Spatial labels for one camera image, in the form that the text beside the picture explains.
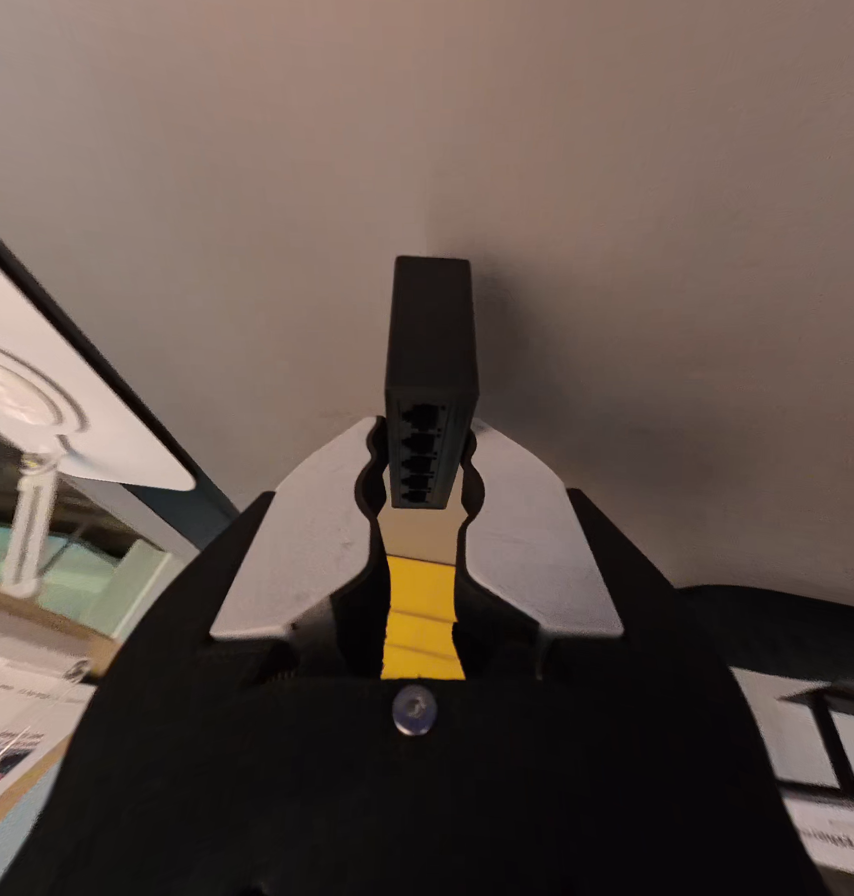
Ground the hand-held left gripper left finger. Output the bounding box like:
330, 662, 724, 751
210, 415, 389, 641

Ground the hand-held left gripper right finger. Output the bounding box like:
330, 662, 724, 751
458, 417, 625, 641

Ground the yellow plastic bin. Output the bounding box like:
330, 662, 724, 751
380, 555, 467, 681

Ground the black ethernet switch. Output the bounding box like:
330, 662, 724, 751
383, 255, 482, 511

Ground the printed instruction sheet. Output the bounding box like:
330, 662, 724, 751
0, 647, 95, 792

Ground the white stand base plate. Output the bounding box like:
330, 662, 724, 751
0, 251, 195, 492

